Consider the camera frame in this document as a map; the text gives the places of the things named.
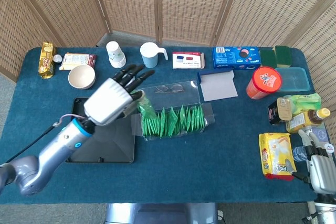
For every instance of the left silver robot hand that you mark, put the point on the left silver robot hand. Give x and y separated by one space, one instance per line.
110 100

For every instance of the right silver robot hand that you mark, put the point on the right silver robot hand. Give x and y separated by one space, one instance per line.
324 174

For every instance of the green packet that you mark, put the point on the green packet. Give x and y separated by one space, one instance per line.
147 108

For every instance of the clear box of green packets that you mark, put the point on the clear box of green packets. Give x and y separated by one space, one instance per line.
168 96

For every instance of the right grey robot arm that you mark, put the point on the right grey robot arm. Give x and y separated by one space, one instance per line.
325 208

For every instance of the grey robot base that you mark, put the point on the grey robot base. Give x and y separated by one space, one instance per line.
157 214

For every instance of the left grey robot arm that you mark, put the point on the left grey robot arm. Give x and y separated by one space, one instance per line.
52 148

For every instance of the yellow snack bag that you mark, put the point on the yellow snack bag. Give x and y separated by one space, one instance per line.
275 153

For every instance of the yellow liquid bottle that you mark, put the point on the yellow liquid bottle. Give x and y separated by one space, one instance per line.
302 121

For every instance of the black shiny plastic object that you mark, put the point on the black shiny plastic object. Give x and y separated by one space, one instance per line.
273 115

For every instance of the green tea packets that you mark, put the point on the green tea packets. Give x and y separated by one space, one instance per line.
189 121

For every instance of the white red blue card box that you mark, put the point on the white red blue card box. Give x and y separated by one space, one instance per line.
187 61

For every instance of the blue cookie box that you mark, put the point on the blue cookie box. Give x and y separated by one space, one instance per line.
231 57

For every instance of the clear water bottle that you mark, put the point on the clear water bottle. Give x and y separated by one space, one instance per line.
298 153

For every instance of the cream bowl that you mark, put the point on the cream bowl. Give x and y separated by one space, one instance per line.
82 77

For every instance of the pale blue printed card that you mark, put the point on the pale blue printed card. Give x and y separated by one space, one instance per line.
321 133

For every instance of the black plastic tray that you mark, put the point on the black plastic tray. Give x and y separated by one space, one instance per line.
113 145

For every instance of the white brown snack packet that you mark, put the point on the white brown snack packet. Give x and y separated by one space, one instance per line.
76 60

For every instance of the light blue pitcher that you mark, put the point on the light blue pitcher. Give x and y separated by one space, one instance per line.
149 56

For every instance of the thin-framed eyeglasses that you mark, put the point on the thin-framed eyeglasses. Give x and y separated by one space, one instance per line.
176 87

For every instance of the small white round cap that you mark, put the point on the small white round cap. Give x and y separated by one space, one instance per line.
57 58

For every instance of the yellow biscuit pack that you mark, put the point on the yellow biscuit pack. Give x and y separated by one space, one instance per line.
47 61

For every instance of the green wet wipes pack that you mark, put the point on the green wet wipes pack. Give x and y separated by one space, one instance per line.
304 102

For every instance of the pull-tab tin can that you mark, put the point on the pull-tab tin can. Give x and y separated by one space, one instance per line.
284 108

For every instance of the teal plastic food container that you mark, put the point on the teal plastic food container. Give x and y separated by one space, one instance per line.
294 79

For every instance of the blue tablecloth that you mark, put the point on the blue tablecloth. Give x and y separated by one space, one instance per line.
197 161

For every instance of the open blue white carton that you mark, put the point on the open blue white carton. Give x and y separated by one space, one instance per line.
218 87

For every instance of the orange canister red lid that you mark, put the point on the orange canister red lid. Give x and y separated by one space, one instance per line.
265 79

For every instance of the wicker folding screen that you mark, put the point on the wicker folding screen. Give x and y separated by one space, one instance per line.
183 3

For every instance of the green yellow sponge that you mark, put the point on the green yellow sponge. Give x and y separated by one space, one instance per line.
283 54

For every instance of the dark green sponge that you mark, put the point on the dark green sponge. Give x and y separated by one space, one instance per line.
267 58

